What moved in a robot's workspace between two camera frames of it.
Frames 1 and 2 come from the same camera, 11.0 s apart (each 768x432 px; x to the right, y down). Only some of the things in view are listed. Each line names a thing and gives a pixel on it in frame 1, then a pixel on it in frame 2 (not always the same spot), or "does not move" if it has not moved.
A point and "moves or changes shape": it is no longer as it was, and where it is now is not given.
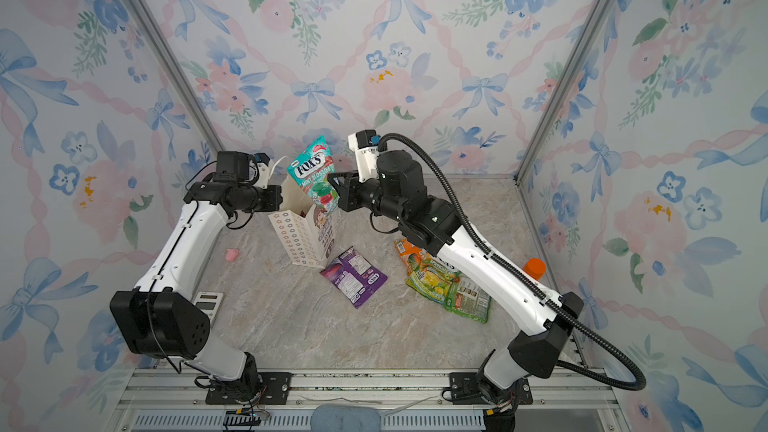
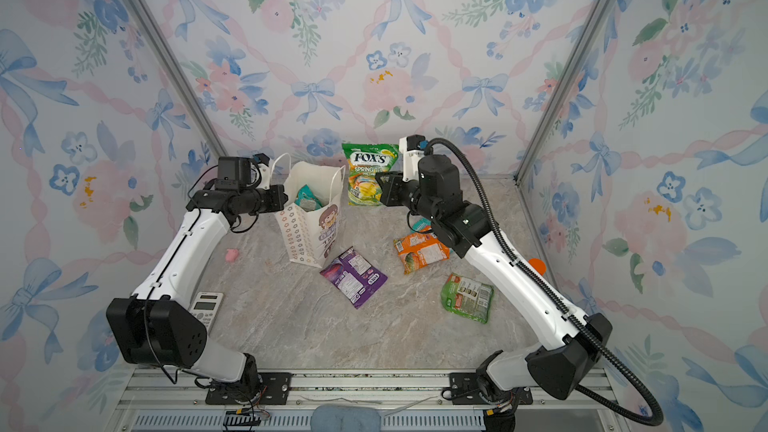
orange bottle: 535,267 does not move
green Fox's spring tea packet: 436,280 moves or changes shape
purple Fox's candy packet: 356,278 does not move
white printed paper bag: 305,231 does not move
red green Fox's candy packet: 311,172 -> 306,199
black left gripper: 275,191 does not move
